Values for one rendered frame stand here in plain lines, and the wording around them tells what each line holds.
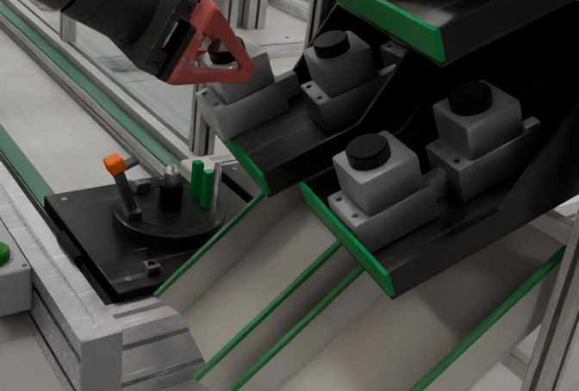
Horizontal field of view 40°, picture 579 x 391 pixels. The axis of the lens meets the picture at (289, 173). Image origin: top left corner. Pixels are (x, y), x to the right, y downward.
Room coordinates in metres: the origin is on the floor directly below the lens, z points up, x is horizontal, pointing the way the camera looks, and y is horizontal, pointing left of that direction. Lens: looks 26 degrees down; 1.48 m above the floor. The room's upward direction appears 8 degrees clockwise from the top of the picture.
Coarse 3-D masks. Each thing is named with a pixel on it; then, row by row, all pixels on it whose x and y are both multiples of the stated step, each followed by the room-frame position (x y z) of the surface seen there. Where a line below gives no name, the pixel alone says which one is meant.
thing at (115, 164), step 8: (104, 160) 0.82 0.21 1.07; (112, 160) 0.82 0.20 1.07; (120, 160) 0.82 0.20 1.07; (128, 160) 0.83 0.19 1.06; (136, 160) 0.83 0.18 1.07; (112, 168) 0.81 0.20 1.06; (120, 168) 0.82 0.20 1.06; (128, 168) 0.83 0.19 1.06; (120, 176) 0.82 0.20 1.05; (120, 184) 0.82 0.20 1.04; (128, 184) 0.83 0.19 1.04; (120, 192) 0.83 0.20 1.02; (128, 192) 0.83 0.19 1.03; (128, 200) 0.83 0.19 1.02; (128, 208) 0.83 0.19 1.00
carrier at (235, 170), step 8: (224, 168) 1.04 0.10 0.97; (232, 168) 1.04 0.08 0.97; (240, 168) 1.05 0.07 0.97; (224, 176) 1.02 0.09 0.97; (232, 176) 1.02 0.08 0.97; (240, 176) 1.02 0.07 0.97; (248, 176) 1.03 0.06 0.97; (232, 184) 1.01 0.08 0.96; (240, 184) 1.00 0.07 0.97; (248, 184) 1.00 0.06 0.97; (256, 184) 1.00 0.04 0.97; (240, 192) 0.99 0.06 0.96; (248, 192) 0.98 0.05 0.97; (256, 192) 0.98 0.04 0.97; (248, 200) 0.97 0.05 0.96
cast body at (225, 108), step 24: (216, 48) 0.61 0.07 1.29; (264, 72) 0.61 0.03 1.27; (288, 72) 0.65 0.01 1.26; (216, 96) 0.61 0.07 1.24; (240, 96) 0.60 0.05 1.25; (264, 96) 0.61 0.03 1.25; (288, 96) 0.64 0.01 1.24; (216, 120) 0.59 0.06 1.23; (240, 120) 0.60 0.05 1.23; (264, 120) 0.61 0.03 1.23
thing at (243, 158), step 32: (320, 32) 0.71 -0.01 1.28; (352, 32) 0.72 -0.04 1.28; (416, 64) 0.61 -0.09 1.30; (384, 96) 0.59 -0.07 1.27; (416, 96) 0.61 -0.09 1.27; (256, 128) 0.65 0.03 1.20; (288, 128) 0.64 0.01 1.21; (320, 128) 0.63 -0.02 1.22; (352, 128) 0.58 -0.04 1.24; (384, 128) 0.60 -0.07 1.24; (256, 160) 0.60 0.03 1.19; (288, 160) 0.56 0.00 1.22; (320, 160) 0.57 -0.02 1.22
